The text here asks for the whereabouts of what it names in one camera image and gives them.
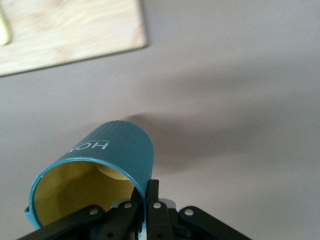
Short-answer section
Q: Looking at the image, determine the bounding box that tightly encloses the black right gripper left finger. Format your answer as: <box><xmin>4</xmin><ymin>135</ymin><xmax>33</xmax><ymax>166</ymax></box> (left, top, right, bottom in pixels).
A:
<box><xmin>17</xmin><ymin>187</ymin><xmax>145</xmax><ymax>240</ymax></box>

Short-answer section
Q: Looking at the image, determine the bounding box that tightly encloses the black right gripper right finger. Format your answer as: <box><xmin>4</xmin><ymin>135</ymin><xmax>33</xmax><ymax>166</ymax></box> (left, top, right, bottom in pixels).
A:
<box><xmin>146</xmin><ymin>179</ymin><xmax>253</xmax><ymax>240</ymax></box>

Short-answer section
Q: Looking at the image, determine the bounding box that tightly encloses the teal mug with yellow inside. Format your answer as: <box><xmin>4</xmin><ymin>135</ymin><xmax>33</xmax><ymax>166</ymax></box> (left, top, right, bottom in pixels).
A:
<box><xmin>23</xmin><ymin>120</ymin><xmax>156</xmax><ymax>240</ymax></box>

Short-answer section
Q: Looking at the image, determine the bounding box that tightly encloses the bamboo cutting board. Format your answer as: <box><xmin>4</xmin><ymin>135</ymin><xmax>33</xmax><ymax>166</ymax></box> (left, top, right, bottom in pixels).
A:
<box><xmin>0</xmin><ymin>0</ymin><xmax>148</xmax><ymax>77</ymax></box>

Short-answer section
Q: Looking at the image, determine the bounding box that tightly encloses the yellow plastic fork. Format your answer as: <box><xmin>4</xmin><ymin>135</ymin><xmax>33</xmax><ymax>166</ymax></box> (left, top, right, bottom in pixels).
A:
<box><xmin>0</xmin><ymin>4</ymin><xmax>12</xmax><ymax>47</ymax></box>

